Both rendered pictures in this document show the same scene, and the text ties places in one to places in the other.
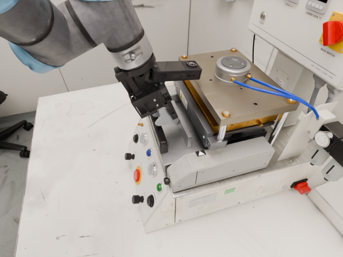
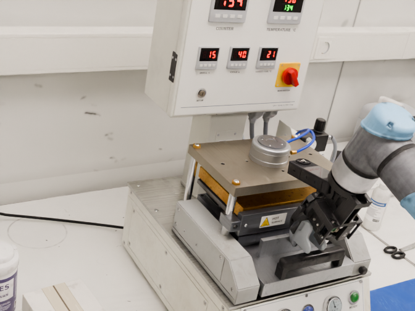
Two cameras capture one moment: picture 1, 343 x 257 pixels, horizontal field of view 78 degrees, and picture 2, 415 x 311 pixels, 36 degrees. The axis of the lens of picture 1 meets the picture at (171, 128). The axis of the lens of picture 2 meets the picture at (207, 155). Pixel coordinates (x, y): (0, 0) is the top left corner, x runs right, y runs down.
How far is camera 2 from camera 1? 133 cm
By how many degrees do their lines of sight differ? 84
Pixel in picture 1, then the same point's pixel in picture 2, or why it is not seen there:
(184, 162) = (352, 239)
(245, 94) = (298, 155)
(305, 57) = (266, 103)
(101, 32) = not seen: hidden behind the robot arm
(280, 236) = not seen: hidden behind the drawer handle
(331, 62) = (288, 95)
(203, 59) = (235, 170)
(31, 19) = not seen: outside the picture
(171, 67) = (323, 171)
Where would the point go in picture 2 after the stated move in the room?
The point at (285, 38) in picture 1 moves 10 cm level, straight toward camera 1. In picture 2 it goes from (239, 99) to (285, 111)
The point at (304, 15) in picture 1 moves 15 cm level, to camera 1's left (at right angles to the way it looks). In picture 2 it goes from (255, 74) to (278, 102)
